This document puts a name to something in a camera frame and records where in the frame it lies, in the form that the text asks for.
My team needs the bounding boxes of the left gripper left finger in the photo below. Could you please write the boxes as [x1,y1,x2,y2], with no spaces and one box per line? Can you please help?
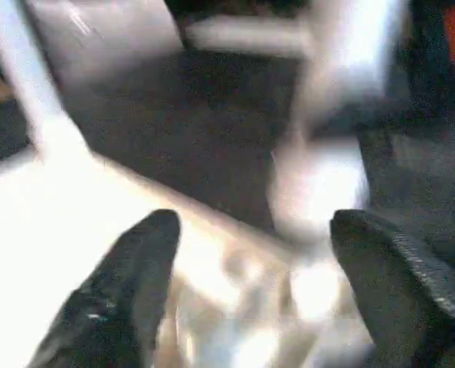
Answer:
[31,209,181,368]

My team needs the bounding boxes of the black work mat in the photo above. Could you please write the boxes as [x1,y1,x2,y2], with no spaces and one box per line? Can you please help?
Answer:
[58,49,455,269]

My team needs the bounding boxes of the white plastic table top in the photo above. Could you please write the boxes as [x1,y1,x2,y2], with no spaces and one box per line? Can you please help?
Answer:
[0,145,370,368]

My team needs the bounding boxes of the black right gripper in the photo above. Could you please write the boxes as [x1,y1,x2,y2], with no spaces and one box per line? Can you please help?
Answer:
[395,0,455,116]

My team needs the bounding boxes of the white plastic table leg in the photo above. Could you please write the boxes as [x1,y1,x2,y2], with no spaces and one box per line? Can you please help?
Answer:
[269,0,403,246]
[0,0,85,162]

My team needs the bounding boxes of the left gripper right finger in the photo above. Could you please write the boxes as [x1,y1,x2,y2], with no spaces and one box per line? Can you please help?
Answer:
[329,209,455,368]

